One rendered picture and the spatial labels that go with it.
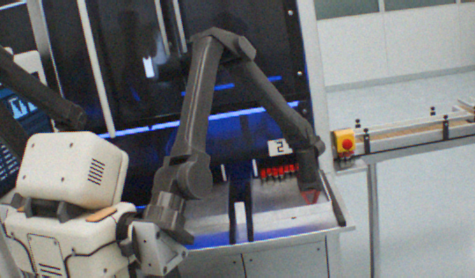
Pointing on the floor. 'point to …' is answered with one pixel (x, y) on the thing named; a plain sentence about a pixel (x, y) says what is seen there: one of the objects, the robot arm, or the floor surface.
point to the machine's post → (310, 46)
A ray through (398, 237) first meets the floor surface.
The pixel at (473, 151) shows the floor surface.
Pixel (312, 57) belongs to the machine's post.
